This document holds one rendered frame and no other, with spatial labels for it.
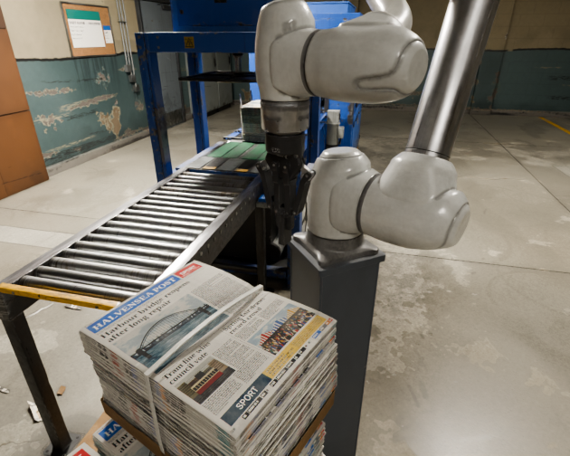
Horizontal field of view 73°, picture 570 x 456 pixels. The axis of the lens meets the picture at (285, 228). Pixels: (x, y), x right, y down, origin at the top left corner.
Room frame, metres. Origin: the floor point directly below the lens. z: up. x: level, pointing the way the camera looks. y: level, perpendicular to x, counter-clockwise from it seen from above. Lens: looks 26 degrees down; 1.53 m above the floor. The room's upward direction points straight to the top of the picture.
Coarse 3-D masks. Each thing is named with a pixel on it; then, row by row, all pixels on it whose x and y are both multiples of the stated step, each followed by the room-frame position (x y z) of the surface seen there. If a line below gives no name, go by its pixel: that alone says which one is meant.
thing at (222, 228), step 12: (252, 180) 2.08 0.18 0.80; (252, 192) 1.93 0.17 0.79; (240, 204) 1.74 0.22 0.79; (252, 204) 1.92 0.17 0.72; (228, 216) 1.59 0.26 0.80; (240, 216) 1.73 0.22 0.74; (216, 228) 1.47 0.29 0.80; (228, 228) 1.58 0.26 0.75; (204, 240) 1.36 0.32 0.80; (216, 240) 1.45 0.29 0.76; (228, 240) 1.57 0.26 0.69; (192, 252) 1.26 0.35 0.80; (204, 252) 1.33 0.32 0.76; (216, 252) 1.44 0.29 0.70; (180, 264) 1.18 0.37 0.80
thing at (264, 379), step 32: (256, 320) 0.56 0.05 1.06; (288, 320) 0.56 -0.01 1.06; (320, 320) 0.56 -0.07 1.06; (224, 352) 0.48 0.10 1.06; (256, 352) 0.48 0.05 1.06; (288, 352) 0.48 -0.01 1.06; (320, 352) 0.52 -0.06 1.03; (160, 384) 0.42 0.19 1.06; (192, 384) 0.42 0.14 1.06; (224, 384) 0.42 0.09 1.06; (256, 384) 0.42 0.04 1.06; (288, 384) 0.43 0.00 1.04; (320, 384) 0.51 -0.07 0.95; (192, 416) 0.38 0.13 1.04; (224, 416) 0.36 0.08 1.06; (256, 416) 0.37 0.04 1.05; (288, 416) 0.42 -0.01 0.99; (192, 448) 0.39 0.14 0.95; (224, 448) 0.35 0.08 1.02; (256, 448) 0.36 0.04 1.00; (288, 448) 0.42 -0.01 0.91
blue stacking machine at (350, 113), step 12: (312, 12) 4.59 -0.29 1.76; (324, 12) 4.56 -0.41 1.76; (336, 12) 4.54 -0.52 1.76; (348, 12) 4.62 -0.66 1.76; (324, 24) 4.46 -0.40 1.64; (336, 24) 4.43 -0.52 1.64; (252, 60) 4.65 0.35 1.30; (252, 84) 4.65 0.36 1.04; (252, 96) 4.66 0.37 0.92; (324, 108) 4.46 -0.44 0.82; (336, 108) 4.43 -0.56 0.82; (348, 108) 4.40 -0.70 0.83; (360, 108) 5.47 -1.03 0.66; (324, 120) 4.45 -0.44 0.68; (348, 120) 4.39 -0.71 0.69; (348, 132) 4.39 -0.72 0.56; (348, 144) 4.39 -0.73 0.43
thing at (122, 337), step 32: (160, 288) 0.66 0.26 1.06; (192, 288) 0.66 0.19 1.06; (224, 288) 0.66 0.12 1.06; (96, 320) 0.56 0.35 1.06; (128, 320) 0.56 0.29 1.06; (160, 320) 0.56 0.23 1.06; (192, 320) 0.56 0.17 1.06; (96, 352) 0.52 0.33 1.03; (128, 352) 0.48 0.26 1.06; (128, 384) 0.46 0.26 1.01; (128, 416) 0.49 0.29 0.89
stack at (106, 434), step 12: (96, 432) 0.51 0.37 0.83; (108, 432) 0.51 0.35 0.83; (120, 432) 0.51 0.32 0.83; (324, 432) 0.53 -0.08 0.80; (84, 444) 0.48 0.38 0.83; (96, 444) 0.50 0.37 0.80; (108, 444) 0.48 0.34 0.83; (120, 444) 0.48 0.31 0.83; (132, 444) 0.48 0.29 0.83; (312, 444) 0.49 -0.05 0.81
